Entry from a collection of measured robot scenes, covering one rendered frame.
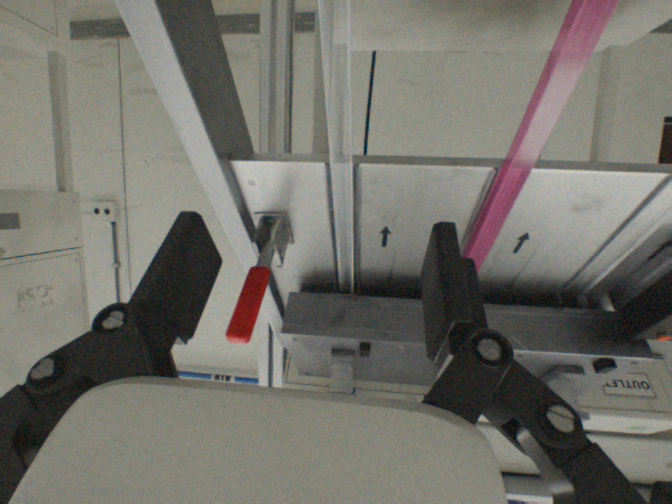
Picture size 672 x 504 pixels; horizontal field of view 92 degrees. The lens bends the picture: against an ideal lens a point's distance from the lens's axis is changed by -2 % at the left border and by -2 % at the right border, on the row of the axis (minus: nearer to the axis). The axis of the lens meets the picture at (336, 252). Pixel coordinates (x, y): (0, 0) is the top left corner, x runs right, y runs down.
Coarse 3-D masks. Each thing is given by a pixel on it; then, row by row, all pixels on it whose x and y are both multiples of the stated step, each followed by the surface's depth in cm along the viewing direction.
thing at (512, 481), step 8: (504, 472) 47; (504, 480) 45; (512, 480) 45; (520, 480) 45; (528, 480) 45; (536, 480) 45; (512, 488) 44; (520, 488) 44; (528, 488) 44; (536, 488) 44; (544, 488) 44; (640, 488) 44; (648, 488) 44; (512, 496) 43; (520, 496) 43; (528, 496) 43; (536, 496) 43; (544, 496) 43; (648, 496) 43
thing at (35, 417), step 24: (24, 384) 9; (72, 384) 9; (0, 408) 9; (24, 408) 9; (48, 408) 9; (0, 432) 8; (24, 432) 9; (48, 432) 9; (0, 456) 8; (24, 456) 8; (0, 480) 8
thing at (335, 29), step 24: (336, 0) 14; (336, 24) 15; (336, 48) 16; (336, 72) 16; (336, 96) 17; (336, 120) 19; (336, 144) 20; (336, 168) 21; (336, 192) 23; (336, 216) 25; (336, 240) 27
